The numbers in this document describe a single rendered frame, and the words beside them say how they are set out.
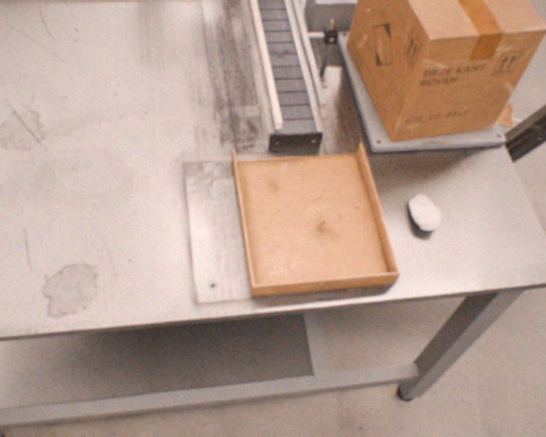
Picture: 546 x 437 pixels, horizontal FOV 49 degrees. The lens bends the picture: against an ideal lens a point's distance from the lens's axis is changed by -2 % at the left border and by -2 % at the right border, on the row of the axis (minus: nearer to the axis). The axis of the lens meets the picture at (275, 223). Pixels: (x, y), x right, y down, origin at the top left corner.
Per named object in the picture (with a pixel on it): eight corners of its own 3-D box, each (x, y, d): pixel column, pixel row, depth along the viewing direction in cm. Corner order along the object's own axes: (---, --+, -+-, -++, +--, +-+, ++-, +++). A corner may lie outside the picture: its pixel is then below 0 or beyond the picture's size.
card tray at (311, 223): (231, 161, 120) (232, 148, 117) (358, 154, 124) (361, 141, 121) (250, 297, 104) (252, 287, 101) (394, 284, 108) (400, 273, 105)
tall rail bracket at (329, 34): (294, 76, 135) (304, 15, 121) (326, 75, 136) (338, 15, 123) (297, 86, 133) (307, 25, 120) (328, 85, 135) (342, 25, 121)
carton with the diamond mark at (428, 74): (345, 45, 139) (371, -62, 117) (438, 36, 145) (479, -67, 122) (390, 143, 124) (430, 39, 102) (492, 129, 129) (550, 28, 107)
